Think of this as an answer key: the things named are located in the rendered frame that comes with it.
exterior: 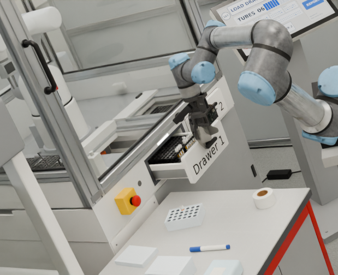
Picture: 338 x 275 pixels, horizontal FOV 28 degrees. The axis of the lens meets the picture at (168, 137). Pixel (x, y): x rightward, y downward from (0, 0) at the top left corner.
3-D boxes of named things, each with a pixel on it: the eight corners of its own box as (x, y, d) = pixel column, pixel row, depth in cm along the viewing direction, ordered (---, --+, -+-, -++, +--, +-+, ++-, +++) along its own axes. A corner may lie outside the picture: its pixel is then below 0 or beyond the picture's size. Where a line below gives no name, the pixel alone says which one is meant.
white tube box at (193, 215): (205, 211, 238) (202, 202, 237) (201, 225, 231) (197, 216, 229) (173, 218, 242) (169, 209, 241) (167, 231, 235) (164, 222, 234)
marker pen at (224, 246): (230, 246, 212) (229, 243, 212) (229, 250, 211) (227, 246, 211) (191, 250, 219) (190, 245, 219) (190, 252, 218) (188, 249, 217)
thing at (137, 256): (158, 251, 226) (156, 247, 225) (143, 268, 220) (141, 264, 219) (131, 249, 234) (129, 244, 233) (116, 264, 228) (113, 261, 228)
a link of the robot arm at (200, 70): (207, 48, 227) (189, 47, 236) (194, 79, 226) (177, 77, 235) (224, 58, 231) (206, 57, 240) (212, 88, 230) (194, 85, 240)
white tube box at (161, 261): (197, 269, 208) (191, 256, 206) (184, 288, 202) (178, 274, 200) (164, 268, 215) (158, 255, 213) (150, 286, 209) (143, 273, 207)
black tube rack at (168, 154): (200, 148, 269) (194, 134, 266) (178, 172, 256) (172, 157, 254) (155, 151, 282) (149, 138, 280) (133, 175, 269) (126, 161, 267)
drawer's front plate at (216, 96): (227, 109, 300) (219, 87, 296) (197, 143, 279) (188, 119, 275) (224, 109, 301) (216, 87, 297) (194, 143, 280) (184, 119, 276)
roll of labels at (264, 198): (251, 208, 228) (248, 198, 227) (262, 196, 233) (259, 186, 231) (269, 209, 224) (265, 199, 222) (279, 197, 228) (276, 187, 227)
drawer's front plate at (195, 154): (229, 143, 267) (219, 118, 263) (194, 184, 247) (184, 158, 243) (225, 143, 268) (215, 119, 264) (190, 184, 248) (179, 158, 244)
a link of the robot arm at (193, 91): (174, 90, 243) (185, 79, 249) (178, 101, 245) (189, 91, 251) (191, 87, 239) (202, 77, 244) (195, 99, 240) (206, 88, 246)
